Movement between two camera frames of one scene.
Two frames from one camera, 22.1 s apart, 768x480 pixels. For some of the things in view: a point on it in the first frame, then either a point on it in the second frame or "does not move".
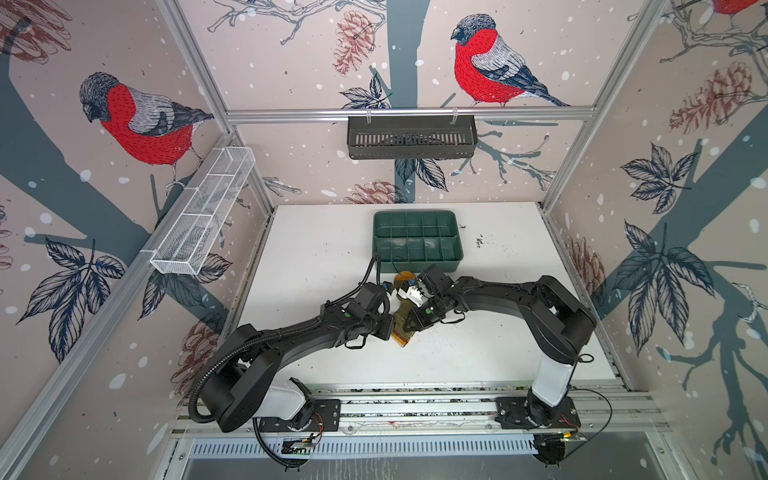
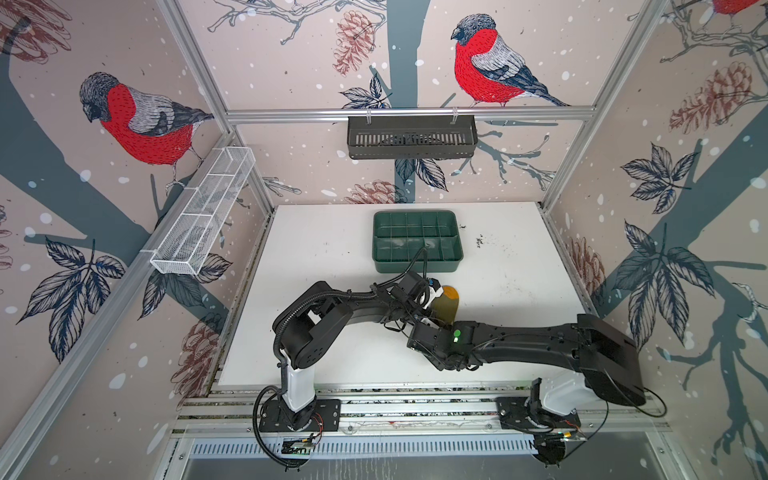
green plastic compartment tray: (411, 241) does not move
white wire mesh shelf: (200, 209) does not move
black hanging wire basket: (412, 137) does not move
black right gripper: (419, 317) → (431, 357)
